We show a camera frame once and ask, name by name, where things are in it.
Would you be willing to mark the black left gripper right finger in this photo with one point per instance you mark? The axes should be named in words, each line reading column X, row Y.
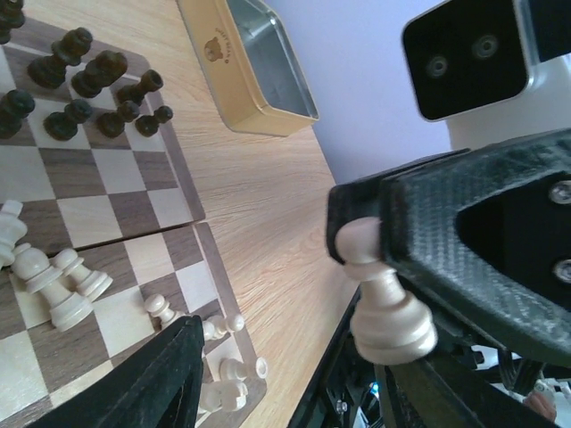
column 438, row 391

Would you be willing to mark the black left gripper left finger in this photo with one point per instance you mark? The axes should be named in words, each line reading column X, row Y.
column 158, row 386

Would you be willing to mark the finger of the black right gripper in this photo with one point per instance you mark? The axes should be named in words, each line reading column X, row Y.
column 359, row 198
column 479, row 232

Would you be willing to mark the white pawn chess piece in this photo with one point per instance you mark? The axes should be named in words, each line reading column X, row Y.
column 390, row 325

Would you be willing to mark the wooden chess board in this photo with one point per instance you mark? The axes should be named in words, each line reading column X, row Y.
column 128, row 207

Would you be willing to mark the white king chess piece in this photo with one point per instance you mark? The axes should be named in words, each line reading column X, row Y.
column 12, row 230

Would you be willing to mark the yellow metal tin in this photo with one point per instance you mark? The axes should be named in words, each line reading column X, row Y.
column 250, row 66

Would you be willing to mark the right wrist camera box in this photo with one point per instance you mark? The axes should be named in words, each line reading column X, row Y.
column 491, row 70

